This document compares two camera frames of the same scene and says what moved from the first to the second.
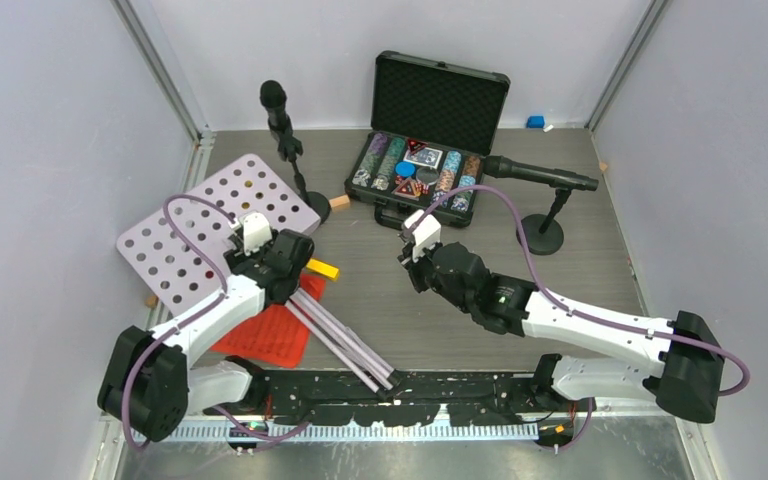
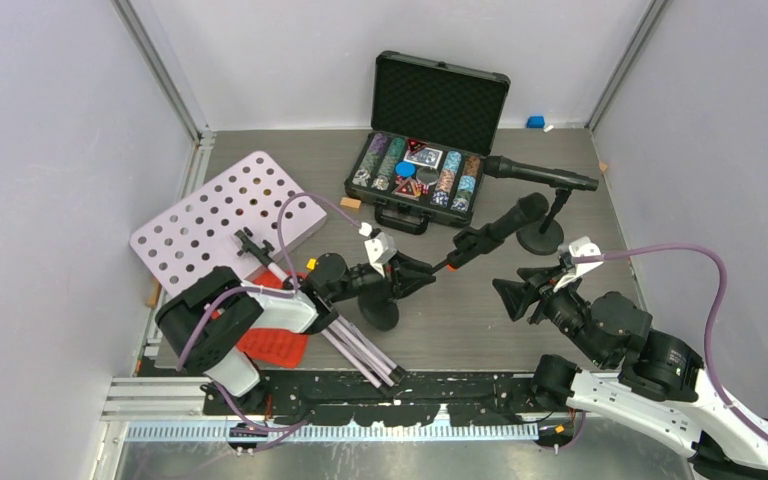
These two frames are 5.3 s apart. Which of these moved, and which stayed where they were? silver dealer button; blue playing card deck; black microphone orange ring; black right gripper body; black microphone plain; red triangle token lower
Moved: black microphone orange ring; black right gripper body
Stayed: black microphone plain; red triangle token lower; silver dealer button; blue playing card deck
